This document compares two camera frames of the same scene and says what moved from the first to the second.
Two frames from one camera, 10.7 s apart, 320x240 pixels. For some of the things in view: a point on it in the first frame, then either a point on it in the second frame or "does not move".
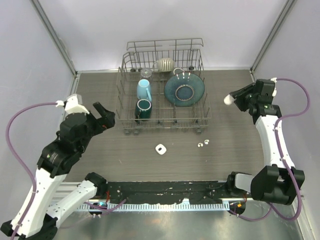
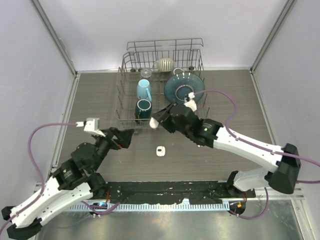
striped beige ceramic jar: (163, 65) does not move
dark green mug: (143, 110) does not move
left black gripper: (106, 121) -> (124, 137)
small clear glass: (146, 73) does not move
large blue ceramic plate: (184, 89) does not move
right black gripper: (239, 101) -> (164, 120)
